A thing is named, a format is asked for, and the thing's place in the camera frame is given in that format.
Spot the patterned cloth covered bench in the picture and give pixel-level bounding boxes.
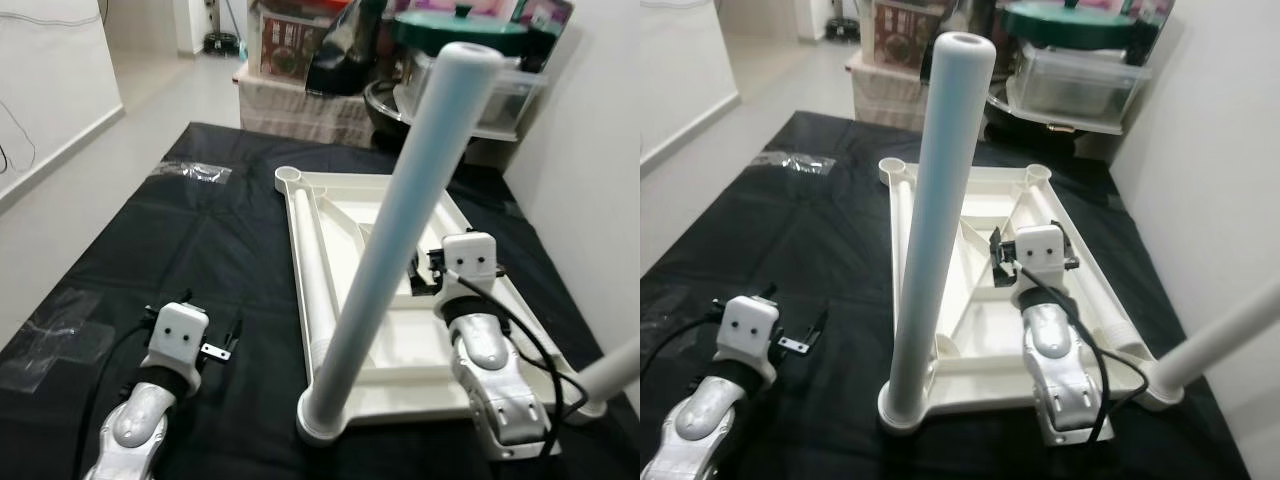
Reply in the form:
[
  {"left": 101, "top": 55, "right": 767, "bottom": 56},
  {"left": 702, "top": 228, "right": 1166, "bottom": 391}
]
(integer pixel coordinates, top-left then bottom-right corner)
[
  {"left": 843, "top": 53, "right": 933, "bottom": 133},
  {"left": 233, "top": 68, "right": 383, "bottom": 148}
]

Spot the green round pot lid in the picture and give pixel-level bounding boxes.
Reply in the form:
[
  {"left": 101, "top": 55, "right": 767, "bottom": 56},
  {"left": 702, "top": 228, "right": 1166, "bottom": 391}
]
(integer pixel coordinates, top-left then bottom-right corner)
[
  {"left": 388, "top": 4, "right": 533, "bottom": 58},
  {"left": 998, "top": 0, "right": 1143, "bottom": 51}
]

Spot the pink purple container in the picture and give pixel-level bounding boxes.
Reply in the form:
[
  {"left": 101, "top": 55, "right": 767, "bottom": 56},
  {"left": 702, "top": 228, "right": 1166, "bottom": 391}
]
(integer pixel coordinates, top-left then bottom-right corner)
[{"left": 418, "top": 0, "right": 543, "bottom": 17}]

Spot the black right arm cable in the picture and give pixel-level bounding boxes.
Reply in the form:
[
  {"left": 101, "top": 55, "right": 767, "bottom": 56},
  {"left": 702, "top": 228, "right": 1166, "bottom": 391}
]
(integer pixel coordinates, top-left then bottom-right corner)
[
  {"left": 455, "top": 270, "right": 593, "bottom": 453},
  {"left": 1020, "top": 267, "right": 1153, "bottom": 443}
]

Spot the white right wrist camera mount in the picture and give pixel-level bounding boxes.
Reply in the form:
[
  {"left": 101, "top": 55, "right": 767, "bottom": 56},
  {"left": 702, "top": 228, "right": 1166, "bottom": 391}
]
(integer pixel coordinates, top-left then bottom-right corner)
[
  {"left": 1014, "top": 222, "right": 1071, "bottom": 303},
  {"left": 439, "top": 231, "right": 502, "bottom": 313}
]

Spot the dark green tray with label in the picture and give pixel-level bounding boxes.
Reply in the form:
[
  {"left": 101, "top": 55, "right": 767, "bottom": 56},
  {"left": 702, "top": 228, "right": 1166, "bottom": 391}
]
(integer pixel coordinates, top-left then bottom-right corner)
[
  {"left": 1128, "top": 0, "right": 1178, "bottom": 68},
  {"left": 518, "top": 0, "right": 578, "bottom": 73}
]

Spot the clear plastic food container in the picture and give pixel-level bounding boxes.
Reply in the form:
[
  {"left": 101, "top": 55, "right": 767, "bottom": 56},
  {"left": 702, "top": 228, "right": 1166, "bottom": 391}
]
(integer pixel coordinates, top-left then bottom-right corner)
[
  {"left": 398, "top": 50, "right": 548, "bottom": 143},
  {"left": 1008, "top": 44, "right": 1153, "bottom": 133}
]

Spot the brown printed carton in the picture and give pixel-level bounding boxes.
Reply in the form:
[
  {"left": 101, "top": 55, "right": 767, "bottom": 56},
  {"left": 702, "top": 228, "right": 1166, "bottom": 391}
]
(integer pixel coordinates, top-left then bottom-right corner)
[
  {"left": 873, "top": 3, "right": 933, "bottom": 71},
  {"left": 260, "top": 13, "right": 333, "bottom": 81}
]

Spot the shiny black plastic bag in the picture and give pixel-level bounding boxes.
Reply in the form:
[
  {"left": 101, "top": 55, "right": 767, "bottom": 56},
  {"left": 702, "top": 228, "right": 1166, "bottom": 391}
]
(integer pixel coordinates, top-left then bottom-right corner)
[
  {"left": 918, "top": 0, "right": 1003, "bottom": 93},
  {"left": 303, "top": 0, "right": 388, "bottom": 98}
]

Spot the crumpled clear tape piece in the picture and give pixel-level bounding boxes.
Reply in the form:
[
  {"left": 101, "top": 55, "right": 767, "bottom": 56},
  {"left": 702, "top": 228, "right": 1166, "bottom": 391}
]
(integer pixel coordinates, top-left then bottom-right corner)
[
  {"left": 149, "top": 159, "right": 234, "bottom": 187},
  {"left": 763, "top": 150, "right": 838, "bottom": 176}
]

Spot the flat clear tape patch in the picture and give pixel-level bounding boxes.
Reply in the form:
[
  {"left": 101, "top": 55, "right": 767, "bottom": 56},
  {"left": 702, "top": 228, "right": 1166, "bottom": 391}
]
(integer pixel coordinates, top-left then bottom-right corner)
[
  {"left": 640, "top": 283, "right": 693, "bottom": 373},
  {"left": 0, "top": 288, "right": 118, "bottom": 393}
]

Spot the thin black floor cable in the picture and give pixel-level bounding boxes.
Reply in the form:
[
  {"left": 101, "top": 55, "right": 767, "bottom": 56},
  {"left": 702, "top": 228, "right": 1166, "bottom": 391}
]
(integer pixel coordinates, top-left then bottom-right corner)
[{"left": 0, "top": 98, "right": 38, "bottom": 178}]

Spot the white plastic table top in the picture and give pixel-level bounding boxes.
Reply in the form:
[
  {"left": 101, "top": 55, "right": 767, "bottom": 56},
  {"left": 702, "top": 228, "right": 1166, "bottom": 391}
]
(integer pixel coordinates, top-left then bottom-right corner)
[
  {"left": 274, "top": 164, "right": 612, "bottom": 433},
  {"left": 877, "top": 156, "right": 1187, "bottom": 423}
]

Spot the black tablecloth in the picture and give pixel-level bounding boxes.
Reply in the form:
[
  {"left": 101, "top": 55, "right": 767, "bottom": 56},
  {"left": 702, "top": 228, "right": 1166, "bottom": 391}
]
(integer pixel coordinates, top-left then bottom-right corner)
[
  {"left": 640, "top": 108, "right": 1253, "bottom": 480},
  {"left": 0, "top": 121, "right": 641, "bottom": 480}
]

